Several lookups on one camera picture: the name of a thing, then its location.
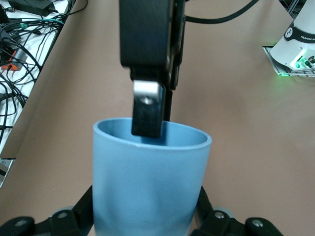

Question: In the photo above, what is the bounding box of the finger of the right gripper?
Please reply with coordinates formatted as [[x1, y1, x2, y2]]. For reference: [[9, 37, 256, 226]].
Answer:
[[129, 65, 170, 138]]

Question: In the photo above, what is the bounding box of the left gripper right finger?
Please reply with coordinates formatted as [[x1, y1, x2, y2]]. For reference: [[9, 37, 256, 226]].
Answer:
[[191, 185, 283, 236]]

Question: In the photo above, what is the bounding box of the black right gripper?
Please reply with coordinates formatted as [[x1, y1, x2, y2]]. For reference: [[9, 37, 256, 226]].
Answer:
[[119, 0, 187, 122]]

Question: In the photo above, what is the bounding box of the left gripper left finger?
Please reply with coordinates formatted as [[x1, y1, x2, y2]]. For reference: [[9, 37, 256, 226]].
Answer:
[[0, 185, 95, 236]]

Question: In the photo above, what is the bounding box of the blue plastic cup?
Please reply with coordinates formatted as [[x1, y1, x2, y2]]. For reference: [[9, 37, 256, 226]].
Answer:
[[92, 117, 213, 236]]

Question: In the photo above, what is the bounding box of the orange grey electronic device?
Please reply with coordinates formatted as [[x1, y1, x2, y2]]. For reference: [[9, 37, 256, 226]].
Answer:
[[0, 48, 28, 72]]

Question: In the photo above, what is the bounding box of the black power adapter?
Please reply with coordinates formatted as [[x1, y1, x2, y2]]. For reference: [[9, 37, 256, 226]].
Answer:
[[9, 0, 56, 16]]

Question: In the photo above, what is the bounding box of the aluminium table frame profile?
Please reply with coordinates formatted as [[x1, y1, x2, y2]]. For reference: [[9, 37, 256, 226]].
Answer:
[[0, 157, 13, 189]]

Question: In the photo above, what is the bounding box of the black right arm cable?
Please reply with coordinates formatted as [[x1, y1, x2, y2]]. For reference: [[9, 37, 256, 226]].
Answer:
[[184, 0, 259, 25]]

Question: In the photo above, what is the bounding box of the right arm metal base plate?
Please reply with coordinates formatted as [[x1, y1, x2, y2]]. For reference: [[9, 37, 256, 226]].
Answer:
[[262, 45, 315, 78]]

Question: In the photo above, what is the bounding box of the black floor cable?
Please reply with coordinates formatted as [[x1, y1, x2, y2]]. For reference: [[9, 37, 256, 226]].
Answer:
[[52, 0, 90, 20]]

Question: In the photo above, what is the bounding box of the teal cable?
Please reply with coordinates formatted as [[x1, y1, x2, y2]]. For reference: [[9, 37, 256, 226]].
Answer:
[[13, 17, 63, 28]]

